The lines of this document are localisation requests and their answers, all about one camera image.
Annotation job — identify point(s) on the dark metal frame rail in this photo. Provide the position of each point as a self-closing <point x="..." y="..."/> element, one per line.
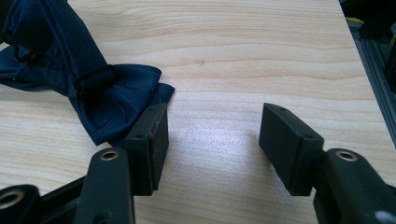
<point x="378" y="71"/>

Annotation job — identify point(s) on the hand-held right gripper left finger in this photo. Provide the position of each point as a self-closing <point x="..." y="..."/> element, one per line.
<point x="146" y="155"/>

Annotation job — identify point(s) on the dark blue cloth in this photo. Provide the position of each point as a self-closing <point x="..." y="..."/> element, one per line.
<point x="77" y="71"/>

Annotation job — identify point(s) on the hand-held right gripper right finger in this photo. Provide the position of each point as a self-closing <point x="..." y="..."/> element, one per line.
<point x="292" y="149"/>

